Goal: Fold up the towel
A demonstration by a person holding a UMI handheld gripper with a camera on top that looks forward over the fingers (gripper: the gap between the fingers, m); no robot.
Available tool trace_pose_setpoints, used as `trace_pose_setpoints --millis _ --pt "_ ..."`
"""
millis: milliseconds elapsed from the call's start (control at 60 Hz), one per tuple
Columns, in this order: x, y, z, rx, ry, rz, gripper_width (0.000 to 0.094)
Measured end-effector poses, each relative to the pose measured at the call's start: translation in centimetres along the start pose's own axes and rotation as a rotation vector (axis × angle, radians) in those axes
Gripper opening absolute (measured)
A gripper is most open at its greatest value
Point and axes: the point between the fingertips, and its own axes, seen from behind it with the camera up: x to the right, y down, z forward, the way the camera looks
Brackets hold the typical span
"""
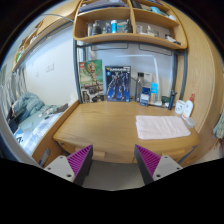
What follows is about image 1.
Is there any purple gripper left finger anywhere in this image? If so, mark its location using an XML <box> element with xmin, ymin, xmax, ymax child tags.
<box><xmin>45</xmin><ymin>145</ymin><xmax>93</xmax><ymax>186</ymax></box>

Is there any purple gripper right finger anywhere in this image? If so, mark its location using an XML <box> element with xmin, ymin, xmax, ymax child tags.
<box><xmin>134</xmin><ymin>145</ymin><xmax>182</xmax><ymax>185</ymax></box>

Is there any pink folded towel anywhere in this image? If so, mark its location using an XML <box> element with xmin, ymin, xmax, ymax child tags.
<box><xmin>136</xmin><ymin>115</ymin><xmax>191</xmax><ymax>140</ymax></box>

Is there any clear plastic cup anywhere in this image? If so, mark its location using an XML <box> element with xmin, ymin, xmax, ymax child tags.
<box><xmin>185</xmin><ymin>117</ymin><xmax>196</xmax><ymax>128</ymax></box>

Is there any bed with blue bedding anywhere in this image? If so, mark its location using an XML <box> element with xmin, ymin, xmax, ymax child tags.
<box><xmin>8</xmin><ymin>92</ymin><xmax>68</xmax><ymax>155</ymax></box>

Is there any white mug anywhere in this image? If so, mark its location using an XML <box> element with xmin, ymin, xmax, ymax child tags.
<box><xmin>175</xmin><ymin>100</ymin><xmax>185</xmax><ymax>114</ymax></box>

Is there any white lotion bottle red cap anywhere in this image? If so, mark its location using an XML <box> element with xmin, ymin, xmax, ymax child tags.
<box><xmin>182</xmin><ymin>94</ymin><xmax>194</xmax><ymax>120</ymax></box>

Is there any blue small box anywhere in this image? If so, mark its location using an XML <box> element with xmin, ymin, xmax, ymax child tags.
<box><xmin>140</xmin><ymin>87</ymin><xmax>150</xmax><ymax>106</ymax></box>

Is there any black tall bottle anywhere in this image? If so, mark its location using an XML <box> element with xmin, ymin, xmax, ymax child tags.
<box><xmin>168</xmin><ymin>90</ymin><xmax>177</xmax><ymax>110</ymax></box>

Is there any silver metal bottle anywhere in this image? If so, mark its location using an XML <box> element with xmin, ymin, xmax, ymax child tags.
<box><xmin>135</xmin><ymin>77</ymin><xmax>142</xmax><ymax>102</ymax></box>

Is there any light blue tall box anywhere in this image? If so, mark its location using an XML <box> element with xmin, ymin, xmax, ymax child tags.
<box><xmin>150</xmin><ymin>83</ymin><xmax>158</xmax><ymax>103</ymax></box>

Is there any green Groot Lego box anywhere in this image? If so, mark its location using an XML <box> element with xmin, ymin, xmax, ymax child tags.
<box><xmin>79</xmin><ymin>60</ymin><xmax>104</xmax><ymax>103</ymax></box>

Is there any blue robot model box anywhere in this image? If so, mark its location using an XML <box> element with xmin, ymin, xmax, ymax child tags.
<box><xmin>105</xmin><ymin>66</ymin><xmax>131</xmax><ymax>102</ymax></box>

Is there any wooden wall shelf unit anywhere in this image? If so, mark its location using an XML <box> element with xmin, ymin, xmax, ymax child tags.
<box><xmin>73</xmin><ymin>0</ymin><xmax>187</xmax><ymax>50</ymax></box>

